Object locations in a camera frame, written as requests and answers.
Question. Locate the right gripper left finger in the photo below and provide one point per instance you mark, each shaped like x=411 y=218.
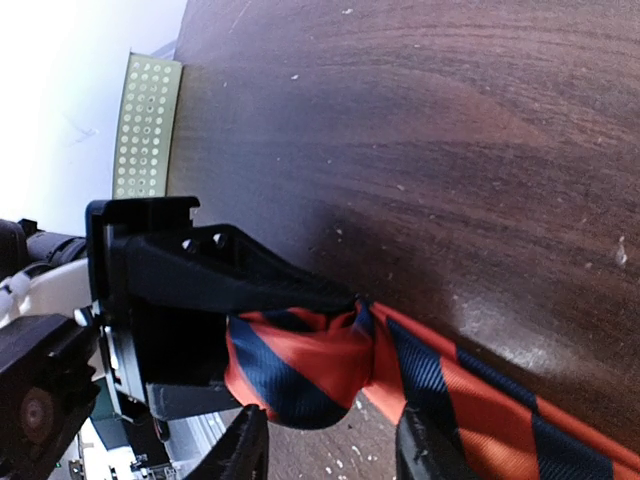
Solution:
x=242 y=453

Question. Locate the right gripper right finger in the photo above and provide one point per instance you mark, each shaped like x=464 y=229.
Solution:
x=423 y=452

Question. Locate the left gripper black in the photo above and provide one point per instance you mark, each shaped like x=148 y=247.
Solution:
x=154 y=279

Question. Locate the red navy striped tie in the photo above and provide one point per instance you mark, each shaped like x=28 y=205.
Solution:
x=305 y=369

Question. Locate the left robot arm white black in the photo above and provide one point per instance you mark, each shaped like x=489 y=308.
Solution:
x=45 y=245

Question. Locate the pale green perforated basket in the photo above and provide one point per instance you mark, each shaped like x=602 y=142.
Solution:
x=145 y=126

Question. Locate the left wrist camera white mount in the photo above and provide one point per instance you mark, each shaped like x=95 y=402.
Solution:
x=47 y=391

